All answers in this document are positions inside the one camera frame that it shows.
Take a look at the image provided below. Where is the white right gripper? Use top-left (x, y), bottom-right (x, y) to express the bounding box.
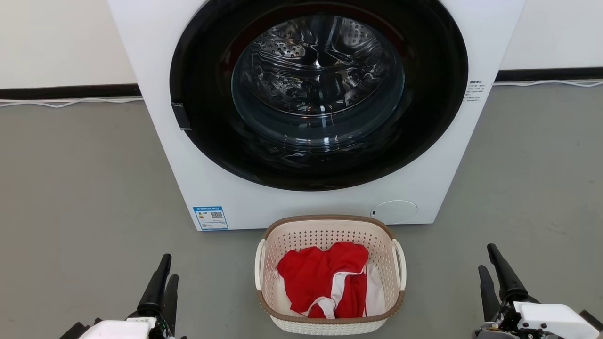
top-left (476, 243), bottom-right (600, 339)

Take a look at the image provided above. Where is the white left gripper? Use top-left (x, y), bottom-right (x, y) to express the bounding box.
top-left (79, 254), bottom-right (179, 339)

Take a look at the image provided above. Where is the cream laundry basket brown rim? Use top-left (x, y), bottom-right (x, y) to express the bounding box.
top-left (254, 215), bottom-right (407, 336)

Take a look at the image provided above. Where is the blue energy label sticker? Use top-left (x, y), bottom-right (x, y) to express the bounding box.
top-left (193, 206), bottom-right (229, 231)

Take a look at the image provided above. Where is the white front-load washing machine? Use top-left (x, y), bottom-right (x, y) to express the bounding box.
top-left (107, 0), bottom-right (526, 231)

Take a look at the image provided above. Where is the white garment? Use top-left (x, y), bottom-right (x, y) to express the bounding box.
top-left (273, 264), bottom-right (387, 319)

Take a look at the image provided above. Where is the round white filter cover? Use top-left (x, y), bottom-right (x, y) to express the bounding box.
top-left (370, 200), bottom-right (418, 225)

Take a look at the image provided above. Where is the red garment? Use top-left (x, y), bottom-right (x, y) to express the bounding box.
top-left (277, 242), bottom-right (369, 319)

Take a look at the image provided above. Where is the black round washer door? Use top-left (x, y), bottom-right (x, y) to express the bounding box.
top-left (170, 0), bottom-right (468, 191)

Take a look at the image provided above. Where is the small printed text sticker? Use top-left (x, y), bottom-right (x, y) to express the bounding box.
top-left (463, 80), bottom-right (486, 103)

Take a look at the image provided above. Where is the steel washer drum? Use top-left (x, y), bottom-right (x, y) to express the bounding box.
top-left (231, 14), bottom-right (406, 146)

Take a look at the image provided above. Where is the dark grey door handle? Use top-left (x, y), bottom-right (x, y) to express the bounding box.
top-left (171, 101), bottom-right (192, 131)

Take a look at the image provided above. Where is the white floor cable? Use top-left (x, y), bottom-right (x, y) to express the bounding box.
top-left (493, 79), bottom-right (603, 88)
top-left (0, 97), bottom-right (144, 108)

